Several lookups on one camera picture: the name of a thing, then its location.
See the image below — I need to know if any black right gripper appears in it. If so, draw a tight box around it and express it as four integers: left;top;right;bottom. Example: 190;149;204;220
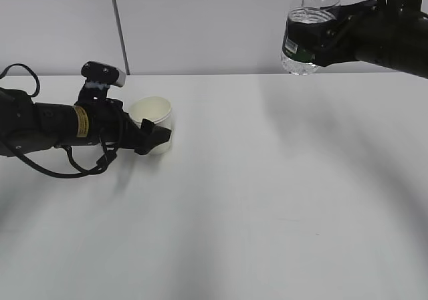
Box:
283;0;427;68

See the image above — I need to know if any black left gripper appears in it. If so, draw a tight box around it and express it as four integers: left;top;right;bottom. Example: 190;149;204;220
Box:
75;98;172;155

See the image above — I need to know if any white paper cup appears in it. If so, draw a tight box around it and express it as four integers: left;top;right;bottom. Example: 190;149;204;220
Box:
128;96;173;155

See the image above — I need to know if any clear green-label water bottle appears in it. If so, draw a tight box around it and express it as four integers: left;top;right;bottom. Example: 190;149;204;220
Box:
281;0;340;76

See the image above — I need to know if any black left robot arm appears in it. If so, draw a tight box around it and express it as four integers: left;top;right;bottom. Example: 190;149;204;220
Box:
1;88;171;157

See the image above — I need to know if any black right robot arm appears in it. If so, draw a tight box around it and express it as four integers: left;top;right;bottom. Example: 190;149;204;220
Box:
282;0;427;78

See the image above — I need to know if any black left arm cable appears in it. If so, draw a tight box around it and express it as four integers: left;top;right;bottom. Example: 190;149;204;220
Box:
0;63;123;180

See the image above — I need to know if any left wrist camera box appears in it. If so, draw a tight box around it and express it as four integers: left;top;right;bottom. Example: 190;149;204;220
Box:
81;61;126;88

